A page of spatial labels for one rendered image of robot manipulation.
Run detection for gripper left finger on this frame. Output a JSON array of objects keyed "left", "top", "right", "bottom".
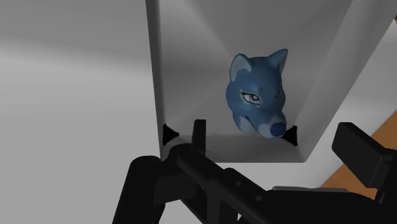
[{"left": 112, "top": 119, "right": 274, "bottom": 224}]

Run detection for blue wolf head figure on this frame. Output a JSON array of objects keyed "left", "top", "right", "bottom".
[{"left": 225, "top": 48, "right": 289, "bottom": 139}]

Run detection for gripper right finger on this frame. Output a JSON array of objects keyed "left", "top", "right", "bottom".
[{"left": 331, "top": 122, "right": 397, "bottom": 202}]

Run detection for grey open box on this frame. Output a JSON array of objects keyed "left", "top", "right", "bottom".
[{"left": 145, "top": 0, "right": 397, "bottom": 164}]

